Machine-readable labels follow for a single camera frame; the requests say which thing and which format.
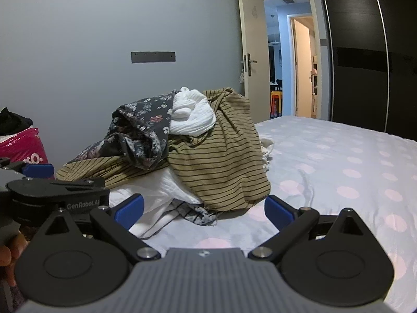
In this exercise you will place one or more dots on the white door frame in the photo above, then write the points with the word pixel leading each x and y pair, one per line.
pixel 321 71

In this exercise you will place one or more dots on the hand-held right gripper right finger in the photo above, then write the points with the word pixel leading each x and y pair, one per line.
pixel 277 211

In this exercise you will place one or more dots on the hallway door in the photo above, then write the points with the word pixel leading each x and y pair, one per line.
pixel 303 71

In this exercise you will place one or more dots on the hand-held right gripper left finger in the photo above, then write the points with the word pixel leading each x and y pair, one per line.
pixel 129 211

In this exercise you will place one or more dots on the person's left hand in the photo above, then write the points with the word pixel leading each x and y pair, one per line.
pixel 14 249

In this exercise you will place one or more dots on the olive striped garment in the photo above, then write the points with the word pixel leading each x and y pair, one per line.
pixel 221 156

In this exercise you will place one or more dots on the dark checked cloth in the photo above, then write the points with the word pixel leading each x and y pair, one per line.
pixel 195 214

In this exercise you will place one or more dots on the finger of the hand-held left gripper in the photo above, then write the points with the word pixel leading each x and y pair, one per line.
pixel 39 169

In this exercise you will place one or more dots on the pink plastic bag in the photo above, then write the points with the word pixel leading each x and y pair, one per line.
pixel 19 150

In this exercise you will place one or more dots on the white ribbed garment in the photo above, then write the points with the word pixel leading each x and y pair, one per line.
pixel 192 114

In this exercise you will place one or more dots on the black wardrobe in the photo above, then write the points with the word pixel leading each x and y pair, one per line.
pixel 358 39

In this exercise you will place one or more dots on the bed with polka dot sheet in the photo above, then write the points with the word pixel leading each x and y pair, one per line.
pixel 325 169

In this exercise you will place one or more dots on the orange stool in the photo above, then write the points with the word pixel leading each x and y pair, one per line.
pixel 275 104

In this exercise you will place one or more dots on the white cloth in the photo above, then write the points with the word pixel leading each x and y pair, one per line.
pixel 153 195
pixel 266 153

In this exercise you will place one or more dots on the black cloth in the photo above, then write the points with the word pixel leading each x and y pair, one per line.
pixel 13 122

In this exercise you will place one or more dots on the cream room door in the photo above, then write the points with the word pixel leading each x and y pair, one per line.
pixel 252 39

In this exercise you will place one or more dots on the dark floral garment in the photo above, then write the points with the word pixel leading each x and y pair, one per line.
pixel 140 127

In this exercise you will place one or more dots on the grey wall plate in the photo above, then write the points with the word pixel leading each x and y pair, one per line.
pixel 153 57

